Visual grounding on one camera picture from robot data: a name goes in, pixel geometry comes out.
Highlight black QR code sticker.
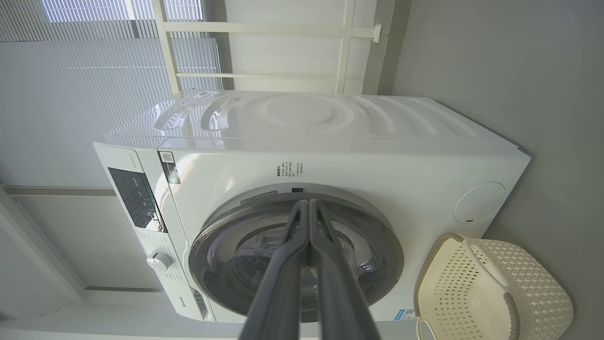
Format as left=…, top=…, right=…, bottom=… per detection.
left=158, top=151, right=182, bottom=185

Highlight white front-load washing machine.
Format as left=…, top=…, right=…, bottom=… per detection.
left=93, top=90, right=531, bottom=326

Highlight white washer control knob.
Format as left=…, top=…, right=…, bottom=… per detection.
left=146, top=251, right=173, bottom=272

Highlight small white window blind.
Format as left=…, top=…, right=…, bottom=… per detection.
left=13, top=195, right=163, bottom=291

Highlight grey warning label sticker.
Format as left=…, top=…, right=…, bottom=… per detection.
left=240, top=190, right=279, bottom=205

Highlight large white window blind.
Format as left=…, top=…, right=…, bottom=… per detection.
left=0, top=0, right=222, bottom=189

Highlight white metal frame bars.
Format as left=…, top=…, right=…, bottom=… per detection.
left=150, top=0, right=383, bottom=95

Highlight black round glass washer door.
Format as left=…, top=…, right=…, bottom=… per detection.
left=188, top=191, right=405, bottom=324

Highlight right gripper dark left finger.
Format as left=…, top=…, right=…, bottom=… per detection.
left=238, top=199, right=311, bottom=340

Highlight round white filter cover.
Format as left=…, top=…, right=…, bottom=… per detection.
left=453, top=181, right=507, bottom=225

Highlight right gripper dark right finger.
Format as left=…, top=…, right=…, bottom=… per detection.
left=310, top=199, right=383, bottom=340

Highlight black washer control panel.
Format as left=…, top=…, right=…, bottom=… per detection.
left=108, top=167, right=167, bottom=233

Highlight cream perforated laundry basket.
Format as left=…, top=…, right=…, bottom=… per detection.
left=414, top=232, right=575, bottom=340

